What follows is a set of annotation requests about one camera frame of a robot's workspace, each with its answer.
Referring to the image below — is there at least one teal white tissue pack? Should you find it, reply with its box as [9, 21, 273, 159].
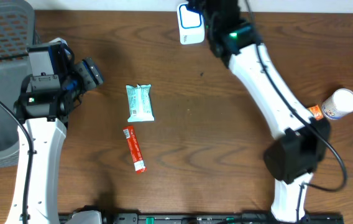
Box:
[126, 84, 155, 123]

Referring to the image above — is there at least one red white snack bar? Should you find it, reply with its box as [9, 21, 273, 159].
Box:
[123, 126, 147, 174]

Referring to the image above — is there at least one orange tissue pack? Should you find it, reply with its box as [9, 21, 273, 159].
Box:
[308, 105, 324, 120]

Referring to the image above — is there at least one white plastic jar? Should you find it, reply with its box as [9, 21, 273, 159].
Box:
[321, 88, 353, 119]

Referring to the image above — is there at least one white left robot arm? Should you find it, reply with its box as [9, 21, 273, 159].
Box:
[6, 38, 104, 223]

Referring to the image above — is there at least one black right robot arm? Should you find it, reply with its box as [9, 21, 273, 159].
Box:
[187, 0, 339, 223]

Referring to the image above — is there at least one white barcode scanner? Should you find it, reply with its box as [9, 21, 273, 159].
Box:
[176, 2, 205, 45]

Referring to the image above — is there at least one grey plastic mesh basket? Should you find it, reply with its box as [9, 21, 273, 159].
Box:
[0, 1, 37, 168]

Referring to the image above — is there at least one black mounting rail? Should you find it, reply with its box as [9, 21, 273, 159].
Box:
[103, 212, 344, 224]

